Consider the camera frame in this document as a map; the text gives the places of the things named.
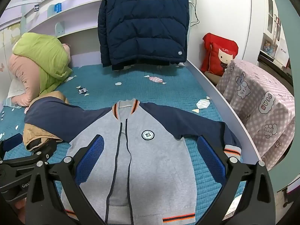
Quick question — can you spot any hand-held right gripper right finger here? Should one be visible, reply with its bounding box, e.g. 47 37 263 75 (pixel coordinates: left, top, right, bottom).
197 135 274 225

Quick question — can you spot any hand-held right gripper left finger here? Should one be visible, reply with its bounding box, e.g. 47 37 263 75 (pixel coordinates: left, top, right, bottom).
26 135 106 225

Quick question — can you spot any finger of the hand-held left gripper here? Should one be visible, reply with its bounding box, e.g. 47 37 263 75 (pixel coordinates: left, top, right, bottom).
0 133 23 161
14 141 58 169

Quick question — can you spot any grey and navy zip jacket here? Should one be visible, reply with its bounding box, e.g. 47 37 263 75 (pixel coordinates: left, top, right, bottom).
23 97 243 224

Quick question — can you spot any tan quilted jacket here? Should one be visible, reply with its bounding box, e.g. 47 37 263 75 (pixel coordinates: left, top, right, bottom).
23 90 71 152

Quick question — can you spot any pink quilt bundle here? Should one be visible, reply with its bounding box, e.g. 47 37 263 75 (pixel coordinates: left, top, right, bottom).
8 43 72 108

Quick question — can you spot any brown seat cushion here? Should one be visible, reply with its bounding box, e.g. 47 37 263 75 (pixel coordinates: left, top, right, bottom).
203 70 224 86

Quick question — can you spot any teal candy print bed sheet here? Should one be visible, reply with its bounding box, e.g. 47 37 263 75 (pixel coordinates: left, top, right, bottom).
0 62 249 224

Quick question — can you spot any green quilt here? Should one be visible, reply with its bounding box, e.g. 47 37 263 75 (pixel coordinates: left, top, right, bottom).
13 32 74 95

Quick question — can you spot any red cartoon cushion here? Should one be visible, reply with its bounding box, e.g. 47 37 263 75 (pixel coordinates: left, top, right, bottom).
200 33 239 77

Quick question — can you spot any navy and yellow puffer jacket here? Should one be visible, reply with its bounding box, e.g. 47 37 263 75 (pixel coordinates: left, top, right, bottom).
97 0 190 71

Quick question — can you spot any white headboard shelf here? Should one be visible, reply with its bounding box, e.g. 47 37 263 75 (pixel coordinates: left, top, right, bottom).
0 0 110 39

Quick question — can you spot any white glass door cabinet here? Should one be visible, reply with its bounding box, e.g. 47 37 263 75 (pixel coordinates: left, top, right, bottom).
251 0 288 69

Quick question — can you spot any white bed frame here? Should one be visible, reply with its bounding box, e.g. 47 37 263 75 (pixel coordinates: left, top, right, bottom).
185 58 268 169

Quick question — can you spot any black cable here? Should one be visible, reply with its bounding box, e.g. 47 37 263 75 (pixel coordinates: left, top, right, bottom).
189 0 200 28

